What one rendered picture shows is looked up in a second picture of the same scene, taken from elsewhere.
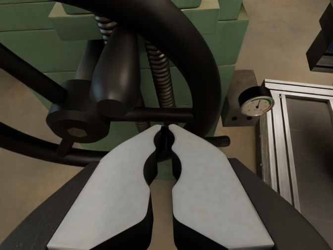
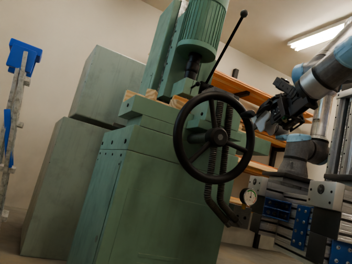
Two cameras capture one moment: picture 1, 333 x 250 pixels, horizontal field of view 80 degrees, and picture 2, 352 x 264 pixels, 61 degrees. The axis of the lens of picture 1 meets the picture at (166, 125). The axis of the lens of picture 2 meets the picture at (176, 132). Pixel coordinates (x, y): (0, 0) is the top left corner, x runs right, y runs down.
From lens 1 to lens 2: 93 cm
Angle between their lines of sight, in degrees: 70
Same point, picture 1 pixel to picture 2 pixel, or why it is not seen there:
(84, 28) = (207, 125)
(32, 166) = not seen: outside the picture
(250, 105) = (248, 195)
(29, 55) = (146, 142)
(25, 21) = (160, 127)
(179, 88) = not seen: hidden behind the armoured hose
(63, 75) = (152, 158)
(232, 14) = (233, 152)
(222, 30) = (230, 158)
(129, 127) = (163, 222)
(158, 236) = not seen: outside the picture
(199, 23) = (237, 135)
